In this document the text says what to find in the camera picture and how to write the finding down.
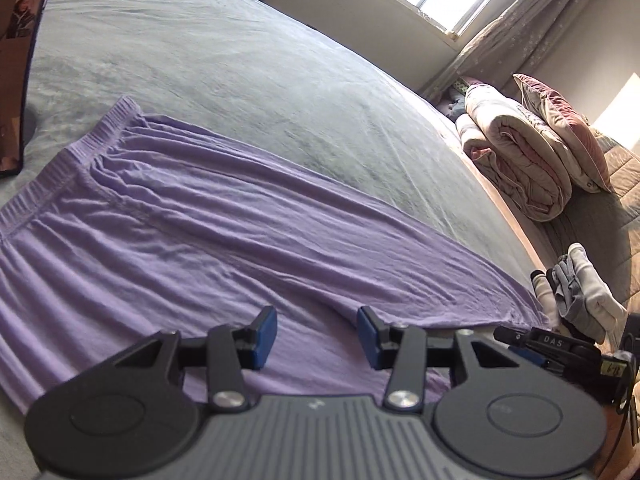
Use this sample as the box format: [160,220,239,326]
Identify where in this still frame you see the maroon pillow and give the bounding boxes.
[513,72,616,194]

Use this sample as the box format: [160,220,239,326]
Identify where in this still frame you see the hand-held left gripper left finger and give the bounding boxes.
[107,306,278,413]

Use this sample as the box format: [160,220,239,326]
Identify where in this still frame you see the white folded garment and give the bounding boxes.
[567,242,629,335]

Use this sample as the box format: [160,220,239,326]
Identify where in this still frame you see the patterned beige curtain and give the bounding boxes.
[420,0,601,106]

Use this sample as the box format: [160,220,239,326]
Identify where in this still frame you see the dark crumpled cloth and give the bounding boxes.
[446,77,470,122]

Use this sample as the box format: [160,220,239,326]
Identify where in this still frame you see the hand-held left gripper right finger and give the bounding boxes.
[357,306,523,413]

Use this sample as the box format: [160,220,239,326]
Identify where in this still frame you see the beige folded garment dark stripe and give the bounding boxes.
[530,270,560,317]

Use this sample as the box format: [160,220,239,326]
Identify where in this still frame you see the quilted grey-brown bedspread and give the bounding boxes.
[542,130,640,297]

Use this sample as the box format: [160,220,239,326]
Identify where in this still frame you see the purple pants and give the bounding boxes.
[0,96,551,413]

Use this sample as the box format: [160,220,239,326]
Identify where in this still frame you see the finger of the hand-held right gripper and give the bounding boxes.
[510,346,548,368]
[494,327,533,346]

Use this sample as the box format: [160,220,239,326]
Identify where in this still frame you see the pink folded quilt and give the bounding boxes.
[455,82,574,222]

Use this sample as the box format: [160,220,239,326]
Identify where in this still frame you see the black smartphone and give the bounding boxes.
[0,0,60,179]

